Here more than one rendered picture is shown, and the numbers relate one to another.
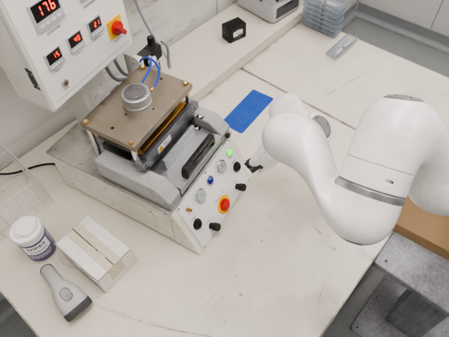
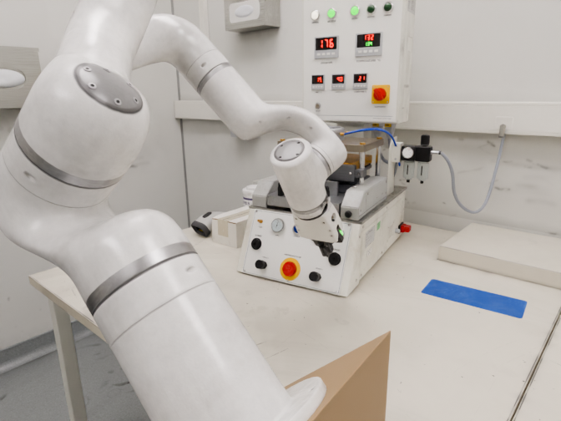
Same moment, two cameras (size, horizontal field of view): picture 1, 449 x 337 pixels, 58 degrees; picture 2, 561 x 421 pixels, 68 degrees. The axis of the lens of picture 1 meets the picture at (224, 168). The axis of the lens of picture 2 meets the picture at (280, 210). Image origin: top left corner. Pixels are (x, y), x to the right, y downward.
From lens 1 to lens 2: 137 cm
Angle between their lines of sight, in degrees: 77
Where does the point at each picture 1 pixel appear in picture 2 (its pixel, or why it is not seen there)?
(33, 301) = not seen: hidden behind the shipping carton
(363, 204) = not seen: hidden behind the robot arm
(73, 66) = (330, 98)
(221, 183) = (305, 248)
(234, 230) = (264, 288)
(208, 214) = (270, 253)
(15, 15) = (306, 38)
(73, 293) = (207, 217)
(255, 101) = (497, 302)
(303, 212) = (288, 335)
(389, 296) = not seen: outside the picture
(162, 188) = (263, 183)
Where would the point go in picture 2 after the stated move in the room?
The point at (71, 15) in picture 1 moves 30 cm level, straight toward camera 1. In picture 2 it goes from (344, 61) to (254, 59)
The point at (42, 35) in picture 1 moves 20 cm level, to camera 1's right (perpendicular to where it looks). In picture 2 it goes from (317, 61) to (325, 56)
